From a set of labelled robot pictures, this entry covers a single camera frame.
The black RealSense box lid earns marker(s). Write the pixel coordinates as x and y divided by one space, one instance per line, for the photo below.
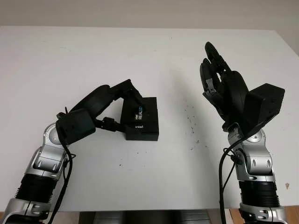
149 116

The black box base with insert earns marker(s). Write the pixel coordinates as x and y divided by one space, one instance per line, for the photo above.
142 137

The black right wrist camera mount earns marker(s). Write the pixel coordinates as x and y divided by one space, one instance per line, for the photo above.
264 105

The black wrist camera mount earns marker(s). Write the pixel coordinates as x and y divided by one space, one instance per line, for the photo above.
74 126
264 105

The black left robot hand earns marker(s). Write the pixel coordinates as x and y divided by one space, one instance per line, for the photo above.
102 100

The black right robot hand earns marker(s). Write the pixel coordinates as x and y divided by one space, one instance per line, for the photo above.
233 91

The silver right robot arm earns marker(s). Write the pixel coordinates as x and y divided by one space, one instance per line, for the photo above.
257 163

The dark grey robot torso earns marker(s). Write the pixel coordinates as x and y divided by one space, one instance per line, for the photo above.
151 217

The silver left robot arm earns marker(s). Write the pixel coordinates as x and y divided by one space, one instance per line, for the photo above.
37 168

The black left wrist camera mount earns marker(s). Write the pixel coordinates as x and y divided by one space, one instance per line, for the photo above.
74 126

